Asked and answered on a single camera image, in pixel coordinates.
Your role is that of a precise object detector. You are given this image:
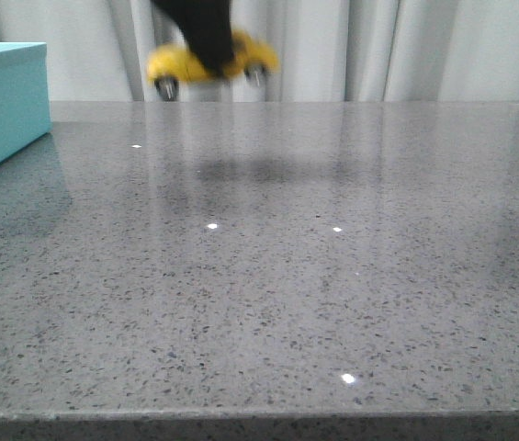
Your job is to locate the turquoise blue box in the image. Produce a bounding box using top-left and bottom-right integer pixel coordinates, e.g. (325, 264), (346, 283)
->
(0, 42), (51, 163)

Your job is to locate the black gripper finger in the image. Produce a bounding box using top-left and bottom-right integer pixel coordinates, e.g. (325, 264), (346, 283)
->
(152, 0), (234, 77)

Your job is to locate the grey white curtain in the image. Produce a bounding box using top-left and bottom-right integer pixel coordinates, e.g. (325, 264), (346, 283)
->
(0, 1), (519, 102)

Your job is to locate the yellow toy beetle car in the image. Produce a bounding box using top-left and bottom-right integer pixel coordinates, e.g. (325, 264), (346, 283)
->
(146, 29), (279, 102)

